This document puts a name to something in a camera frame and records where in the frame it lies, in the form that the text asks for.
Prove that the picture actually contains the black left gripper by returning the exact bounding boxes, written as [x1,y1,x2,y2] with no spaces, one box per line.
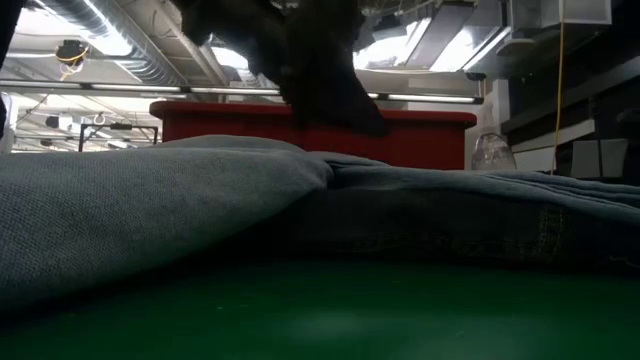
[182,0,392,140]

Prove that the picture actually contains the dark blue jeans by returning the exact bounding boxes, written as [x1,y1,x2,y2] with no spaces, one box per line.
[234,187,640,275]

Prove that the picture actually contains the light blue denim garment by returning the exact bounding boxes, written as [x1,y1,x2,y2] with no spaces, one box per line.
[0,134,640,311]

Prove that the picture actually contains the red plastic laundry basket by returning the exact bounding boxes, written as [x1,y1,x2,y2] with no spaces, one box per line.
[148,101,478,171]

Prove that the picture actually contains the clear plastic spray bottle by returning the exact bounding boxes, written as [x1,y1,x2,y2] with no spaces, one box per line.
[470,132,519,172]

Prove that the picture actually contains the long ceiling light bar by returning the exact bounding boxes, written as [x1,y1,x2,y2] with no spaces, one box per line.
[0,79,485,105]

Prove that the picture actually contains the grey flat panel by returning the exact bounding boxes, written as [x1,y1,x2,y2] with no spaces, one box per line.
[571,138,630,179]

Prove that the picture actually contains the black background rack frame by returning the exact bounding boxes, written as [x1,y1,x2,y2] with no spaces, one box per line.
[78,122,160,152]

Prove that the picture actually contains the black ceiling cable reel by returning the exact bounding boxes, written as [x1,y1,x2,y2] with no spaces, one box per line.
[53,38,91,67]

